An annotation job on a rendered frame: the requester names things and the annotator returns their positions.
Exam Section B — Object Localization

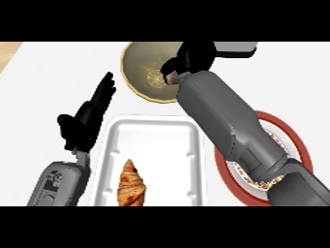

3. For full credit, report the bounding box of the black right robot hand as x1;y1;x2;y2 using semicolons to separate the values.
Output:
160;42;217;85

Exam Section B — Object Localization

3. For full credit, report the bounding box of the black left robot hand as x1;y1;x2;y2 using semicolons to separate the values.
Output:
57;71;119;154

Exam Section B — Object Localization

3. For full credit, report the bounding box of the olive gold-rimmed bowl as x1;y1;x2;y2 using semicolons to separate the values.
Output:
119;42;187;105

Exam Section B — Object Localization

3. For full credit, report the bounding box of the red-rimmed patterned plate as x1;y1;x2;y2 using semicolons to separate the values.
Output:
213;109;315;207

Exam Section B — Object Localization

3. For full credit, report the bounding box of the grey box-shaped object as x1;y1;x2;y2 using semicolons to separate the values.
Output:
213;42;260;59

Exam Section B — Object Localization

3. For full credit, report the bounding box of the white rectangular tray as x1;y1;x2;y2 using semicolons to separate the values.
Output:
88;114;209;207

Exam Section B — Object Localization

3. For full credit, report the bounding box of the brown croissant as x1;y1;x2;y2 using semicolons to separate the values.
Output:
117;158;150;207

